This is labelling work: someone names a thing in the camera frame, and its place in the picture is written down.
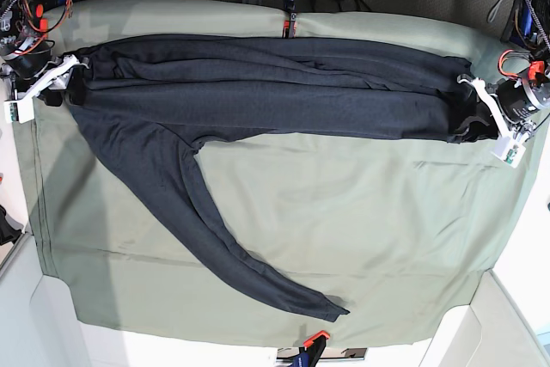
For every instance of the light green table cloth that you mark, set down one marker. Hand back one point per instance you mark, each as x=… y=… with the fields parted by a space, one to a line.
x=396 y=232

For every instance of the orange blue clamp front centre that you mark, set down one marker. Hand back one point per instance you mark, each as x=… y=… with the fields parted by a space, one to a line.
x=311 y=351

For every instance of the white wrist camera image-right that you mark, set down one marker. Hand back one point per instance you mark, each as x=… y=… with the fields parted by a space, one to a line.
x=509 y=151

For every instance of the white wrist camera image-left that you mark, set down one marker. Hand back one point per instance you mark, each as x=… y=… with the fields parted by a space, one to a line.
x=20 y=111

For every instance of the white black gripper body image-left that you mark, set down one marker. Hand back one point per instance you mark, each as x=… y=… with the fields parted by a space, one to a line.
x=47 y=77

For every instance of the white black gripper body image-right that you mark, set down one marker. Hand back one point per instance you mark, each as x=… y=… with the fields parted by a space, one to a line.
x=519 y=107

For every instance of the dark navy T-shirt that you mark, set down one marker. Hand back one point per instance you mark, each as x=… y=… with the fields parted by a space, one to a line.
x=152 y=102

